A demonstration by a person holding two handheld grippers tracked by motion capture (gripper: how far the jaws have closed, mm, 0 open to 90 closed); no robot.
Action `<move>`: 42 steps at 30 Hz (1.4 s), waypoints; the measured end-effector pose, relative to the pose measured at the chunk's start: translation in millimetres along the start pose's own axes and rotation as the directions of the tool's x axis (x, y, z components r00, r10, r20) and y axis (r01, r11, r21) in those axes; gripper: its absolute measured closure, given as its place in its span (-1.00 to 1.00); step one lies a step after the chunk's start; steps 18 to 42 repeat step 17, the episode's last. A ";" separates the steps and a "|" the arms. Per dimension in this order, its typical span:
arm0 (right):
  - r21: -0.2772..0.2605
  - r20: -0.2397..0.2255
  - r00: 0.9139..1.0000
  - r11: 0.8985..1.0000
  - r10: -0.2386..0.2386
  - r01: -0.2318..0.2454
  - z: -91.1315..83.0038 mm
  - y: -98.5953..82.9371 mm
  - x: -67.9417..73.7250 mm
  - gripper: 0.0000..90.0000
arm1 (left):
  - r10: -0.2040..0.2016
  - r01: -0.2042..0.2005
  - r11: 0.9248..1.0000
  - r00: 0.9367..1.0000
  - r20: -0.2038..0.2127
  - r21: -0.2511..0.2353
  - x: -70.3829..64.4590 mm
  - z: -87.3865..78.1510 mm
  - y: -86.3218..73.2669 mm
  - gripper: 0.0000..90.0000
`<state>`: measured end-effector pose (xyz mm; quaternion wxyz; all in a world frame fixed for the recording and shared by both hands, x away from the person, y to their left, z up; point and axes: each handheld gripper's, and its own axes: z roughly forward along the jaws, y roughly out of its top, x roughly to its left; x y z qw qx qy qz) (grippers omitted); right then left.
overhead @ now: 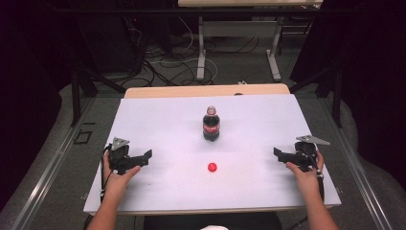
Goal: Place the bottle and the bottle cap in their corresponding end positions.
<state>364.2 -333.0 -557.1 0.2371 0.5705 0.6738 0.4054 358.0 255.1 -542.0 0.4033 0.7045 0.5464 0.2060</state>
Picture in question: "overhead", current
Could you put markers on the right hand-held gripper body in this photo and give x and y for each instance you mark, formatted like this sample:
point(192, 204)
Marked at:
point(304, 155)

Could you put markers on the light wooden table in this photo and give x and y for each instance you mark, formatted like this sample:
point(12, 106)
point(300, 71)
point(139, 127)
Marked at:
point(191, 90)

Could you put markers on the person's left hand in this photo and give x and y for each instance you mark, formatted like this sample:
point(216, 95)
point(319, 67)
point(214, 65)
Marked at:
point(116, 183)

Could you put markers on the white table mat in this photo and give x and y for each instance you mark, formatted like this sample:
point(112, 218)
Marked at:
point(223, 185)

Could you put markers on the black floor socket frame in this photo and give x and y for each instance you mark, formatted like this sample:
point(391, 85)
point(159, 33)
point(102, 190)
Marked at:
point(83, 137)

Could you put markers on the cola bottle with red label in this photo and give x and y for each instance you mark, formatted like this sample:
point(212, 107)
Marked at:
point(211, 127)

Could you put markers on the desk with white legs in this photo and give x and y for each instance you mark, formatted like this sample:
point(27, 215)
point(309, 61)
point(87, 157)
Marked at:
point(239, 28)

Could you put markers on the person's dark clothing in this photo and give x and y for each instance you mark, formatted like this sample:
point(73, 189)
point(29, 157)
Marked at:
point(191, 222)

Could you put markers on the metal floor rail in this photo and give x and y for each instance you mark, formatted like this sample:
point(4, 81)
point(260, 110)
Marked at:
point(357, 169)
point(48, 174)

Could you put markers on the black metal stand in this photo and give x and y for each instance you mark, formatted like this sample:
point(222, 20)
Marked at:
point(76, 96)
point(335, 96)

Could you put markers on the red bottle cap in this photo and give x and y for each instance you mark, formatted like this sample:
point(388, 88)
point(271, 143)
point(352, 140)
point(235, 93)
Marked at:
point(212, 167)

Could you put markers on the person's right hand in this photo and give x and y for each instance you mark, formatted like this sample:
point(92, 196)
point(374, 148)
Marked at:
point(306, 183)

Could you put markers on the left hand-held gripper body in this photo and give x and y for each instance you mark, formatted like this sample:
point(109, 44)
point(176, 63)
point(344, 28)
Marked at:
point(119, 158)

